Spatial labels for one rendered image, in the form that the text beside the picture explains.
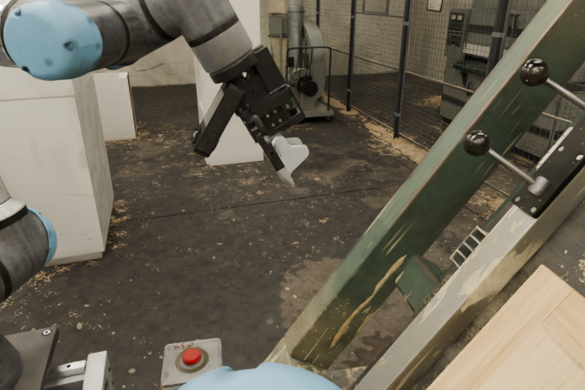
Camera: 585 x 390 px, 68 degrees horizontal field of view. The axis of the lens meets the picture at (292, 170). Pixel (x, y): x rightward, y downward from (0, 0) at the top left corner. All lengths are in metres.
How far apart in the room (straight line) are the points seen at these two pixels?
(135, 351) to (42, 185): 1.16
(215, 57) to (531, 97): 0.59
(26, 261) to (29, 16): 0.49
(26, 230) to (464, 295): 0.72
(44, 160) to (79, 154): 0.19
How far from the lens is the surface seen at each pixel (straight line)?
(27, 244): 0.88
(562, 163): 0.71
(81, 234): 3.08
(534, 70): 0.68
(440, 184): 0.88
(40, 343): 0.97
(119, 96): 5.46
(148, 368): 2.33
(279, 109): 0.62
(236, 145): 4.44
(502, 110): 0.90
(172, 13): 0.58
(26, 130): 2.87
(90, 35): 0.50
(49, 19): 0.48
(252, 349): 2.32
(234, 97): 0.60
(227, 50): 0.58
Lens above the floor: 1.63
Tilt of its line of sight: 22 degrees down
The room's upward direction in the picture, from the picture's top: straight up
